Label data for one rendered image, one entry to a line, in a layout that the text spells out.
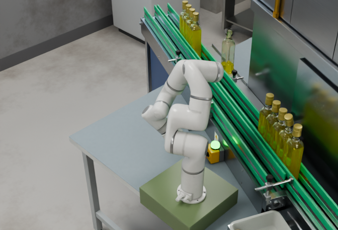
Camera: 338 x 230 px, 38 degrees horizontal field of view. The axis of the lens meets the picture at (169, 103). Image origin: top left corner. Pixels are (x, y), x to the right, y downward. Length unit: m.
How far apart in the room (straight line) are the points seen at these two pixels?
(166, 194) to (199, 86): 0.52
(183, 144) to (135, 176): 0.50
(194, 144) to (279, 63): 0.67
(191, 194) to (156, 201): 0.15
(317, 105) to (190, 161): 0.57
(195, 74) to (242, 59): 1.38
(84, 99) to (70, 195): 1.10
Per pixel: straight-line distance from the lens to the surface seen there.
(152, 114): 2.23
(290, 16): 2.24
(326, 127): 2.10
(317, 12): 2.06
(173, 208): 2.10
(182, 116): 1.92
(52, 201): 3.38
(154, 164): 2.42
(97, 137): 2.61
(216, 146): 2.38
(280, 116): 2.12
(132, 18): 4.90
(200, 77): 1.89
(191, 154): 1.94
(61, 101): 4.24
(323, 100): 2.07
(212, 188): 2.19
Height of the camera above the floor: 2.39
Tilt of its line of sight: 36 degrees down
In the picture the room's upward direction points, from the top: 1 degrees counter-clockwise
